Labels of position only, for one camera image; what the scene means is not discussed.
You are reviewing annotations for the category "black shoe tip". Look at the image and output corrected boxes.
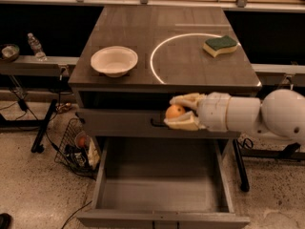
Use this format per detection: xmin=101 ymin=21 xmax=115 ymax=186
xmin=0 ymin=213 xmax=11 ymax=229

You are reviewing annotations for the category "grey right side bench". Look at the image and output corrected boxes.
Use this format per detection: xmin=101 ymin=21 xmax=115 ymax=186
xmin=233 ymin=64 xmax=305 ymax=192

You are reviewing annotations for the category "closed grey drawer with handle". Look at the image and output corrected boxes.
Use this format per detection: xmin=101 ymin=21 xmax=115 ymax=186
xmin=77 ymin=109 xmax=240 ymax=139

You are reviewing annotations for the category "open grey lower drawer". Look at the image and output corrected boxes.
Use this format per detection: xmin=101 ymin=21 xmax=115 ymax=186
xmin=77 ymin=137 xmax=250 ymax=229

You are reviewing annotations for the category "orange fruit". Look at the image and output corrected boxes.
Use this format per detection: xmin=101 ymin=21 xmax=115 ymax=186
xmin=165 ymin=104 xmax=186 ymax=118

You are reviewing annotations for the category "green yellow sponge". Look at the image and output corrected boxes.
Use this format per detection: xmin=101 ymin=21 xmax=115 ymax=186
xmin=203 ymin=35 xmax=238 ymax=57

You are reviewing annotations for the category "grey left side bench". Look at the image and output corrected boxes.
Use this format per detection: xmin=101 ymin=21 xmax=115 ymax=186
xmin=0 ymin=55 xmax=78 ymax=154

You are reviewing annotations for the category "clear plastic water bottle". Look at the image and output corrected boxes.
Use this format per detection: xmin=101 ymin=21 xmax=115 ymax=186
xmin=28 ymin=33 xmax=47 ymax=61

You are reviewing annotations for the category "black wire basket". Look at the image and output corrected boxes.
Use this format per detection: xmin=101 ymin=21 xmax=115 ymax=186
xmin=54 ymin=118 xmax=99 ymax=175

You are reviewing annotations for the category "grey bench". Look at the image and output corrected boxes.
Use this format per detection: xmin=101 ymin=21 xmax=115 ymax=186
xmin=0 ymin=55 xmax=78 ymax=154
xmin=233 ymin=64 xmax=305 ymax=192

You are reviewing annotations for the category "white paper bowl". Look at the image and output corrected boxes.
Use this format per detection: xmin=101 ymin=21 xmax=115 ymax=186
xmin=91 ymin=46 xmax=138 ymax=77

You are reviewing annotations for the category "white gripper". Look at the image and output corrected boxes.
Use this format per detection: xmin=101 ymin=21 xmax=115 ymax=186
xmin=164 ymin=93 xmax=232 ymax=133

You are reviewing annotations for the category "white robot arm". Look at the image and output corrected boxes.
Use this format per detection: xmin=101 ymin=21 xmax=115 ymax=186
xmin=164 ymin=89 xmax=305 ymax=144

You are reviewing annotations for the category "dark bowl on bench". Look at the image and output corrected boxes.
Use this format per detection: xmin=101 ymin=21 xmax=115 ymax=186
xmin=0 ymin=44 xmax=20 ymax=63

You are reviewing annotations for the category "grey wooden drawer cabinet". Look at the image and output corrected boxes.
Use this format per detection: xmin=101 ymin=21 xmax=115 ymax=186
xmin=68 ymin=5 xmax=263 ymax=145

